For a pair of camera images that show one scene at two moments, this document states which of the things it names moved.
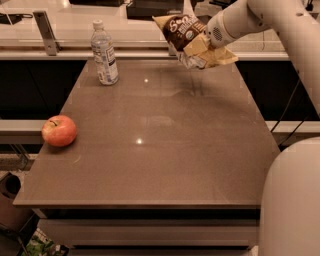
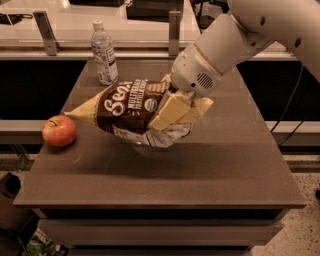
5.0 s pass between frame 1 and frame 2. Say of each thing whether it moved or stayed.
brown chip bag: moved
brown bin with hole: stayed
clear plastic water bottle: stayed
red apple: stayed
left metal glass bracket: stayed
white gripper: moved
